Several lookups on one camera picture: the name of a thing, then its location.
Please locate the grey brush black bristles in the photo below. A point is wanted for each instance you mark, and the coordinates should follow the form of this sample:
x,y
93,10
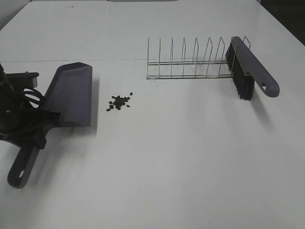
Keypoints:
x,y
248,70

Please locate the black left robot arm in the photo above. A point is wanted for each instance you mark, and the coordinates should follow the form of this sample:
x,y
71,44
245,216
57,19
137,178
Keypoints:
x,y
19,102

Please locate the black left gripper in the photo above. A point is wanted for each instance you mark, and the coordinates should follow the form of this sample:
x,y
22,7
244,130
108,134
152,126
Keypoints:
x,y
37,137

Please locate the pile of coffee beans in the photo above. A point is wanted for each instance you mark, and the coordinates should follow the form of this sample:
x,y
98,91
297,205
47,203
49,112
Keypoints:
x,y
118,102

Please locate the chrome wire dish rack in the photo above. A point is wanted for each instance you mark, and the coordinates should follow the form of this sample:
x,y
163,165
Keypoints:
x,y
213,60

